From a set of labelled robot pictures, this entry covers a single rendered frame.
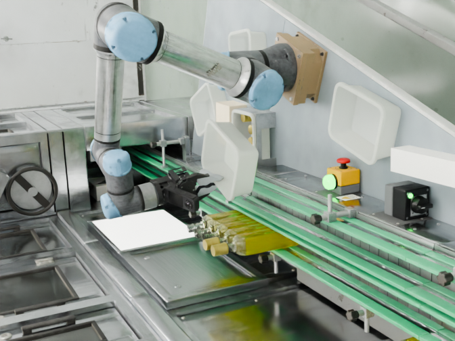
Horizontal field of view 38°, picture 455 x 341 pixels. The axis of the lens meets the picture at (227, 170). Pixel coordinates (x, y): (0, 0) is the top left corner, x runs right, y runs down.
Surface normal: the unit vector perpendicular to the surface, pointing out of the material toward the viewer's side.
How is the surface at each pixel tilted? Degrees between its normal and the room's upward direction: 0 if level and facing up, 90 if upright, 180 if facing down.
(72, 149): 90
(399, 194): 0
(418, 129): 0
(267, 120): 90
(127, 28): 83
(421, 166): 0
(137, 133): 90
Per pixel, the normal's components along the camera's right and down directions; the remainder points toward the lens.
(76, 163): 0.44, 0.19
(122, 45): 0.30, 0.39
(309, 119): -0.90, 0.13
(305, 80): 0.43, 0.51
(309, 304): -0.04, -0.97
